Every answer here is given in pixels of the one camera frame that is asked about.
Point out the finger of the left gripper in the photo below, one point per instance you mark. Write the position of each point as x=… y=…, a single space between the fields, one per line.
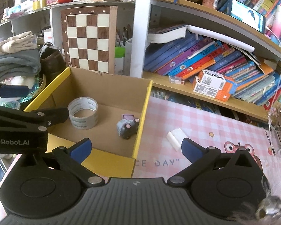
x=16 y=120
x=13 y=91

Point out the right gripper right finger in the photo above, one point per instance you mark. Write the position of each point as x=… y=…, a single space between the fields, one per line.
x=202 y=159

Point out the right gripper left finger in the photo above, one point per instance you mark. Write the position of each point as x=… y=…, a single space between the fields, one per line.
x=70 y=160

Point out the white charger plug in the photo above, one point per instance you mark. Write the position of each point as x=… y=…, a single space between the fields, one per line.
x=175 y=138

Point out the clear packing tape roll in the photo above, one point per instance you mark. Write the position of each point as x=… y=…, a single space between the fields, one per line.
x=83 y=113

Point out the grey purple toy car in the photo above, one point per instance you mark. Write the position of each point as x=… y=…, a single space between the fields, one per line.
x=128 y=126

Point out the folded grey towels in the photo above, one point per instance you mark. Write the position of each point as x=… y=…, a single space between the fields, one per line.
x=19 y=56

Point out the pink checkered cartoon mat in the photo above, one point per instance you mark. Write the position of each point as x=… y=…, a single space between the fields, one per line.
x=157 y=157

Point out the brown leather bag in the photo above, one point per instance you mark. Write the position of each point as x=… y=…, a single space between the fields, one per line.
x=52 y=62

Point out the yellow cardboard box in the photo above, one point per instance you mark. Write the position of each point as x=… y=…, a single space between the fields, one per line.
x=102 y=100

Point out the yellow wooden shelf board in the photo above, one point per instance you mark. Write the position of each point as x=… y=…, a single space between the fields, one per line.
x=241 y=106

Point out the orange white box lower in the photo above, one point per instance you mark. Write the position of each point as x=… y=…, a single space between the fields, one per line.
x=209 y=91

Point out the orange white box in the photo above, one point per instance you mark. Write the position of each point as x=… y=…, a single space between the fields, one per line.
x=209 y=91
x=217 y=81

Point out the orange white box upper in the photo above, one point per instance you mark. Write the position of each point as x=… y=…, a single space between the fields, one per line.
x=217 y=81

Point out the small red white box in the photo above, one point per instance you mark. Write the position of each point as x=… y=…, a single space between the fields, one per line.
x=176 y=80

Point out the row of colourful books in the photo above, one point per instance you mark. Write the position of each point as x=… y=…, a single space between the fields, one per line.
x=186 y=57

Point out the wooden chessboard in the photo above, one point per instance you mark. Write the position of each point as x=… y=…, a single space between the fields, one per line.
x=89 y=37

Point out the green white container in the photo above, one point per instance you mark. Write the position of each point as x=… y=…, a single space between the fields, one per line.
x=119 y=60

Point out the thick white paperback book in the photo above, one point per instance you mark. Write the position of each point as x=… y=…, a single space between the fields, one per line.
x=165 y=34

